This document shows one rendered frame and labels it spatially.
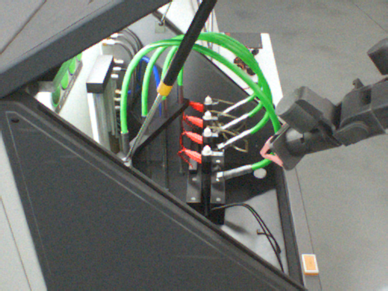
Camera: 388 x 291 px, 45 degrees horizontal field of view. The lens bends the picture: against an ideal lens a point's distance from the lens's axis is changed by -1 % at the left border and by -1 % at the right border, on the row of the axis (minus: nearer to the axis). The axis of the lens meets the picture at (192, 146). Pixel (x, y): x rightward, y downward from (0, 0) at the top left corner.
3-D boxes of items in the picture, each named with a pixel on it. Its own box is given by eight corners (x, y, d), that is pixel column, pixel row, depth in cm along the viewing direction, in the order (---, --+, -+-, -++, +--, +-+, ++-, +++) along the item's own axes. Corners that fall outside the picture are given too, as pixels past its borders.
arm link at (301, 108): (373, 135, 76) (374, 100, 81) (323, 92, 73) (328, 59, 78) (317, 164, 84) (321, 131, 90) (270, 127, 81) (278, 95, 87)
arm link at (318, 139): (344, 152, 82) (354, 126, 84) (316, 129, 80) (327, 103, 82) (317, 158, 88) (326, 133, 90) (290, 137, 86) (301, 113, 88)
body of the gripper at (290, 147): (265, 146, 91) (289, 139, 84) (295, 115, 95) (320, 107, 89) (285, 172, 92) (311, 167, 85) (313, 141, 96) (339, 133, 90)
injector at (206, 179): (218, 217, 128) (221, 155, 116) (200, 217, 128) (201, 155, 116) (218, 210, 130) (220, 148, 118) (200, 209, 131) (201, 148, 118)
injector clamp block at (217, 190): (223, 243, 129) (225, 202, 120) (186, 242, 129) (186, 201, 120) (221, 165, 156) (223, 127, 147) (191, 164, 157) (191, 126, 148)
